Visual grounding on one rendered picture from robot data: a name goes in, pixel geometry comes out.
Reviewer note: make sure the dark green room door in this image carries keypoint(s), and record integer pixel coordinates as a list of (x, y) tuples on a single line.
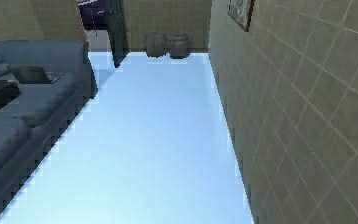
[(116, 30)]

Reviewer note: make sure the grey blue sofa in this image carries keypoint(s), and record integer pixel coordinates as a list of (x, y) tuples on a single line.
[(37, 100)]

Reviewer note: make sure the black flat box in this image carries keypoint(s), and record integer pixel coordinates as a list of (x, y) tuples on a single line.
[(0, 93)]

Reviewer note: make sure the brown framed wall picture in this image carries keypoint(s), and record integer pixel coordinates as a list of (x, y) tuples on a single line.
[(241, 11)]

